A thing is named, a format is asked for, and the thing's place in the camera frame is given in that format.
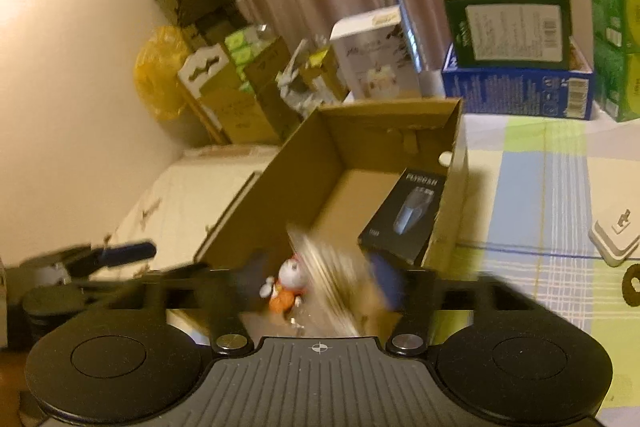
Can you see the grey crumpled plastic bag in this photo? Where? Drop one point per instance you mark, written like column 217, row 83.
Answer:
column 300, row 77

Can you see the blue carton box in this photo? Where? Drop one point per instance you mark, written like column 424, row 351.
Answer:
column 500, row 92

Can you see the checkered tablecloth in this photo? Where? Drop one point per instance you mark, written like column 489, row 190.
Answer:
column 530, row 187

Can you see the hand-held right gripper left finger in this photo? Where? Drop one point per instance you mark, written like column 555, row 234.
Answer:
column 247, row 279

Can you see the open carton of tissue packs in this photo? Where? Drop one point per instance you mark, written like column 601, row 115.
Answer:
column 265, row 62

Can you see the yellow plastic bag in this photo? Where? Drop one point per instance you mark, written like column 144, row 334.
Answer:
column 155, row 77

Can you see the red white toy figurine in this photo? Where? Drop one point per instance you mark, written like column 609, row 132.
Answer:
column 292, row 277

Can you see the green carton box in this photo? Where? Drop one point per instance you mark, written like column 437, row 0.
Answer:
column 500, row 32

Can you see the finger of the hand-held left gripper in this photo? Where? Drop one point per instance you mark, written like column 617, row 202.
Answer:
column 127, row 253

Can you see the stack of green tissue packs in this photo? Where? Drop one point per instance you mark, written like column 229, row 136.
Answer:
column 615, row 32

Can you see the white charger plug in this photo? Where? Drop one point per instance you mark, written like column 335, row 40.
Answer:
column 615, row 239

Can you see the clear plastic case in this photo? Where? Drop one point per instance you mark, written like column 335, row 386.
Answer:
column 330, row 277

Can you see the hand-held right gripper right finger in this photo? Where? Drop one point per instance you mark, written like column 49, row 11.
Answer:
column 386, row 279

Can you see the brown cardboard box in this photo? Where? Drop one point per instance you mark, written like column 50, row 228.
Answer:
column 300, row 147

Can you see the black product box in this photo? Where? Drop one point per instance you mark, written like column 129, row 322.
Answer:
column 395, row 232

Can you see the white carton box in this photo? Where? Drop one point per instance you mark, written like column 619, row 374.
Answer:
column 370, row 57

